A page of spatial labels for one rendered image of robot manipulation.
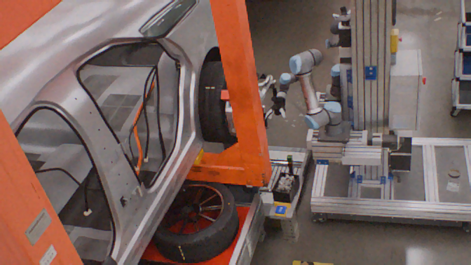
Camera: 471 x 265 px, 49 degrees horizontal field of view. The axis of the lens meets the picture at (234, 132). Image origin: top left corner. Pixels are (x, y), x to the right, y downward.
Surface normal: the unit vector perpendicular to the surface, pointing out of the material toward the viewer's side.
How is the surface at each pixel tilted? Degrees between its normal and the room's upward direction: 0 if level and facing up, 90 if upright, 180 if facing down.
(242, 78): 90
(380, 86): 90
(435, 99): 0
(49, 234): 90
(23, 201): 90
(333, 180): 0
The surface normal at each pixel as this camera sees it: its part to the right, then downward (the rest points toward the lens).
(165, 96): -0.33, 0.11
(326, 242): -0.16, -0.79
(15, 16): 0.94, 0.06
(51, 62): 0.36, -0.65
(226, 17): -0.29, 0.61
